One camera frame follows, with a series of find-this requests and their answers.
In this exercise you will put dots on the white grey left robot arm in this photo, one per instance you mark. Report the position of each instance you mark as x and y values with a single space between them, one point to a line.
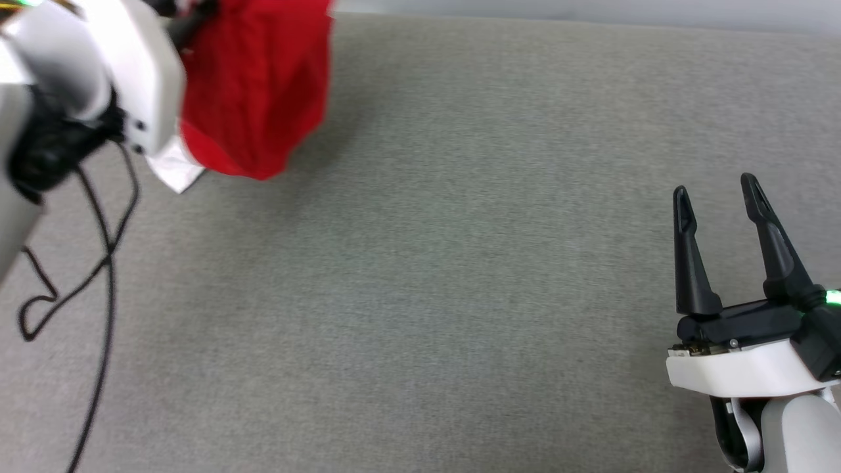
39 59

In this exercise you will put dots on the red and white shirt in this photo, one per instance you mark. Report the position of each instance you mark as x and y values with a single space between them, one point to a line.
263 85

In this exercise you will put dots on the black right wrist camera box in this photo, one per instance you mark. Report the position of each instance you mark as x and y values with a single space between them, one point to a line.
821 341

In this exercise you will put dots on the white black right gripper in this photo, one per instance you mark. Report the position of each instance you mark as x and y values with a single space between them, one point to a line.
736 368

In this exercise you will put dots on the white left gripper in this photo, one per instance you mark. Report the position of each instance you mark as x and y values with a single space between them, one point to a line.
148 79

